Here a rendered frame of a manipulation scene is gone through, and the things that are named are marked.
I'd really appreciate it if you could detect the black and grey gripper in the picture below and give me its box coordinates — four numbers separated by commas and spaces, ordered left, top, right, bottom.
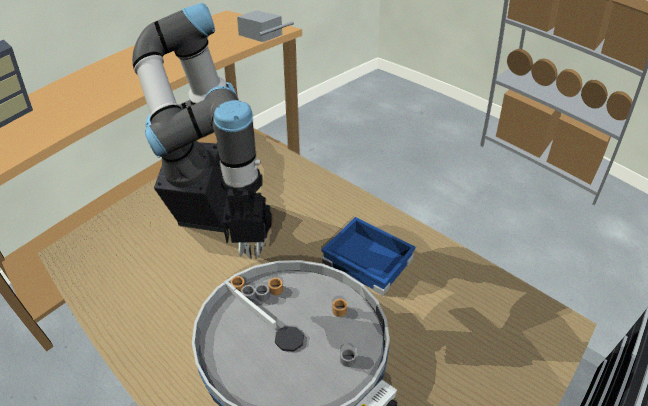
220, 168, 272, 259

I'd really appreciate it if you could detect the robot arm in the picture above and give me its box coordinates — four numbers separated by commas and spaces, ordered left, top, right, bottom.
132, 3, 260, 188

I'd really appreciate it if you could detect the bronze bushing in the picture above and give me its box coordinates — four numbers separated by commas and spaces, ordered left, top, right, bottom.
231, 276, 245, 292
268, 278, 283, 295
332, 299, 347, 317

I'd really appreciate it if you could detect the blue crate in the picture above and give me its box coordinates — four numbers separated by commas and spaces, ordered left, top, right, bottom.
321, 217, 416, 296

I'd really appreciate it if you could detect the grey metal sleeve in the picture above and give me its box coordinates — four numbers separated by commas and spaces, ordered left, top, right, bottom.
241, 285, 256, 302
255, 284, 270, 302
340, 348, 356, 367

